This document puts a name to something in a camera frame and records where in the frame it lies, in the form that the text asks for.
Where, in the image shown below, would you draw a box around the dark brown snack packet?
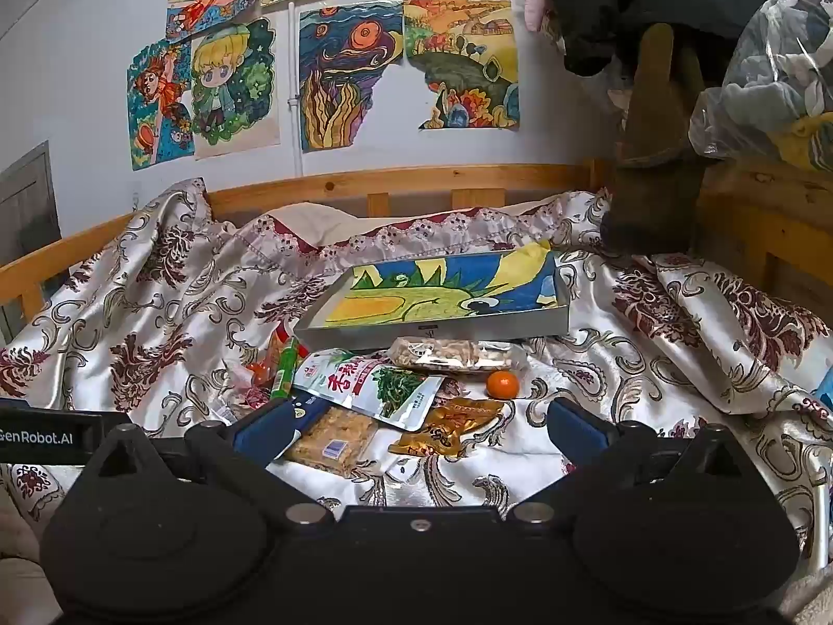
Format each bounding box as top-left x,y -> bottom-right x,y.
435,376 -> 471,406

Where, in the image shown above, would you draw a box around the pink cloth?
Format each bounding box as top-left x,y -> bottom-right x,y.
521,0 -> 556,34

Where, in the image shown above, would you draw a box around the orange red snack packet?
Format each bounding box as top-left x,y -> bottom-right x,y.
246,320 -> 291,406

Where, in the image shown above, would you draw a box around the white wall pipe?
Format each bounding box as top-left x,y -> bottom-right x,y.
286,3 -> 304,178

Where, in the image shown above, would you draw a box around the green sausage stick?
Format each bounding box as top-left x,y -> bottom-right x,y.
271,336 -> 301,400

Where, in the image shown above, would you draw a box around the brown hanging cloth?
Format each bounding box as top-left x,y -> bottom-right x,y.
597,22 -> 712,256

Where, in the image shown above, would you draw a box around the green white vegetable packet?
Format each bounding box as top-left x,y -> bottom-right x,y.
293,348 -> 447,432

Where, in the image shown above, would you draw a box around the grey tray with drawing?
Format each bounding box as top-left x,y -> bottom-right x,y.
293,244 -> 571,354

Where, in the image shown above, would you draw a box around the clear nut bar packet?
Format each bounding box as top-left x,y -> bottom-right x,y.
389,336 -> 525,374

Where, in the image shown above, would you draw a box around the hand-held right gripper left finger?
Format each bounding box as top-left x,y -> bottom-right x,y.
84,396 -> 336,531

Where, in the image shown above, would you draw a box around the wooden cabinet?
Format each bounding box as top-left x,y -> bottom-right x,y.
695,156 -> 833,317

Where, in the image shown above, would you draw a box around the clear flaky pastry packet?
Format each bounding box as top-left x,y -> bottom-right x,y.
282,404 -> 380,478

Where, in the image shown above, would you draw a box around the blond child drawing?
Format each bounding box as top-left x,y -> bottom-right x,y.
188,16 -> 281,161

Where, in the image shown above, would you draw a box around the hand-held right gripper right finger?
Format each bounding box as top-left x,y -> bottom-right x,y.
504,396 -> 746,530

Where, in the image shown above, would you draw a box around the cream pillow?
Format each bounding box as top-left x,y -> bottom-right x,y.
263,198 -> 569,252

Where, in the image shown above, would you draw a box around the clear bag of clothes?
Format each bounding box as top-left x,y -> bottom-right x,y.
688,0 -> 833,171

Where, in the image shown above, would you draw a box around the floral satin blanket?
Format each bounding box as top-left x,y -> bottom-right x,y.
0,179 -> 833,564

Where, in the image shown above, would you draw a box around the blue background girl drawing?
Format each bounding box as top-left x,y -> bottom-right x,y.
126,39 -> 197,171

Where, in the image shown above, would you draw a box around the dark blue snack packet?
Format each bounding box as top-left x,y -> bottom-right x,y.
286,397 -> 334,439

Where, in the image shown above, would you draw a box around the swirly night sky drawing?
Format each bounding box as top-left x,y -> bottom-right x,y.
297,3 -> 408,155

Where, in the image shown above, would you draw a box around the wooden bed frame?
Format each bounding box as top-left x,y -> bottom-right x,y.
0,159 -> 616,334

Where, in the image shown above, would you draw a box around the golden brown snack packet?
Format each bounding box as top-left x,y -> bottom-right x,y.
388,397 -> 506,458

